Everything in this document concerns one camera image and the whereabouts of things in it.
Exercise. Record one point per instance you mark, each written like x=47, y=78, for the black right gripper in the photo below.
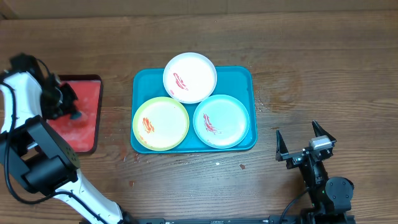
x=296, y=157

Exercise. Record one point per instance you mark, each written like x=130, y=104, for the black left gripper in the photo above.
x=68, y=109

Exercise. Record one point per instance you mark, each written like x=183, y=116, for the yellow-green plate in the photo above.
x=160, y=123

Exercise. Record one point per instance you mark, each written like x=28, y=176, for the white plate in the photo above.
x=190, y=77

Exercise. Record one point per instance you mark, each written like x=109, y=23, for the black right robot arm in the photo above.
x=330, y=197

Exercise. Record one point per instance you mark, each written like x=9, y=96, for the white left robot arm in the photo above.
x=38, y=163

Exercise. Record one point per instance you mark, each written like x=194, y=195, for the dark red water tray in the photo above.
x=82, y=133

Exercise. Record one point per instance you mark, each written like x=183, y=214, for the blue plastic tray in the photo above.
x=235, y=81

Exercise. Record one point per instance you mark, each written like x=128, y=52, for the light blue plate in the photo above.
x=221, y=121

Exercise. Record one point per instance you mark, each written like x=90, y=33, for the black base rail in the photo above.
x=273, y=219

